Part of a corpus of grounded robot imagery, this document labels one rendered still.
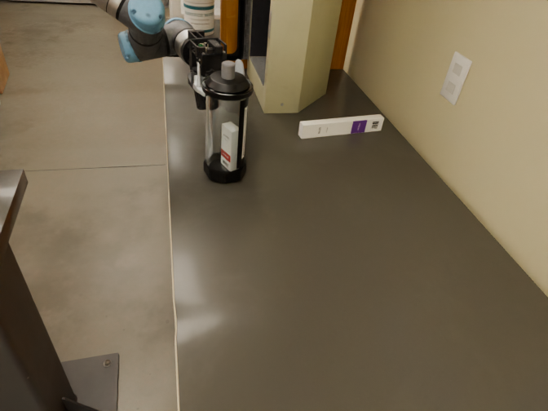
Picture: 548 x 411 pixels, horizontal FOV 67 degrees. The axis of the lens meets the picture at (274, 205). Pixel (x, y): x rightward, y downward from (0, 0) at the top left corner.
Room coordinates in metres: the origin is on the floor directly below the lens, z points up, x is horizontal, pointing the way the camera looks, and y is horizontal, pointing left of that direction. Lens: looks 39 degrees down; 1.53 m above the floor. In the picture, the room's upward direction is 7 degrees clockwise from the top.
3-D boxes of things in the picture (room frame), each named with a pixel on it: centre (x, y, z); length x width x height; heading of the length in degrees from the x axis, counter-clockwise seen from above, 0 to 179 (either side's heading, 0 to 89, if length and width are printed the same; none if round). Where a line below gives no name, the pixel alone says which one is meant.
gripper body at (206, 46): (0.96, 0.20, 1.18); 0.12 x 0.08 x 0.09; 32
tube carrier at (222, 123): (0.83, 0.13, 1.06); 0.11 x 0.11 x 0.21
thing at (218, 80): (0.83, 0.13, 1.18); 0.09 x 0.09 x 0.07
